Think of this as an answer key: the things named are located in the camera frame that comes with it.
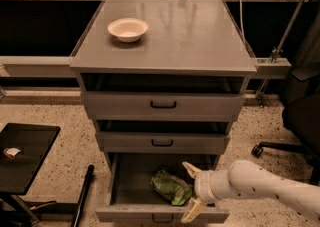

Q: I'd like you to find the middle grey drawer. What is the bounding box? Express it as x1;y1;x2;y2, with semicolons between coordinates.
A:
96;120;229;155

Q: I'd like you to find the top grey drawer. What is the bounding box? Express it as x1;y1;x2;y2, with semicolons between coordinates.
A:
81;73;244;122

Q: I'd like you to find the black office chair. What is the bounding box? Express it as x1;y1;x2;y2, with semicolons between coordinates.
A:
251;14;320;186

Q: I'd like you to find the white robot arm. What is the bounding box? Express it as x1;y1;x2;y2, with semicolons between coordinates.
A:
181;160;320;223

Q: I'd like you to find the grey drawer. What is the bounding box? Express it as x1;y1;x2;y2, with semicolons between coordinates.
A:
96;120;229;155
96;153;216;226
81;73;244;122

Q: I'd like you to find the green rice chip bag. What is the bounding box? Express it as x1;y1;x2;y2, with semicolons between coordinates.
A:
150;168;193;206

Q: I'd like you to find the black pole on floor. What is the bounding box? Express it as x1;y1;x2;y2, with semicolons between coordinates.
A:
71;164;95;227

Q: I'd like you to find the small white paper scrap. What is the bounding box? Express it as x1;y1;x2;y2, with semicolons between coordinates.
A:
3;148;21;159

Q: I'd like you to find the white paper bowl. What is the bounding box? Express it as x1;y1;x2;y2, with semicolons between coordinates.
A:
107;18;149;43

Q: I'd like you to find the grey drawer cabinet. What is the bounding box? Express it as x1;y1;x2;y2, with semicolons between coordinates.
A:
70;0;256;164

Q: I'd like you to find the bottom grey drawer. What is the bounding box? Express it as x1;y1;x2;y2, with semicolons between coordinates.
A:
96;153;216;226

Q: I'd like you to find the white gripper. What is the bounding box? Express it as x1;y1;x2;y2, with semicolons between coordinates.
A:
181;162;219;223

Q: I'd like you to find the metal diagonal rod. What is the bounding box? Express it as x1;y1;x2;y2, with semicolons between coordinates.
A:
255;0;306;107

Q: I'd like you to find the white cable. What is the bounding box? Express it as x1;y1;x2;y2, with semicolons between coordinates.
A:
231;0;248;47

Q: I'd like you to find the black side table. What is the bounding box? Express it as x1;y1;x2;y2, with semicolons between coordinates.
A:
0;122;62;227

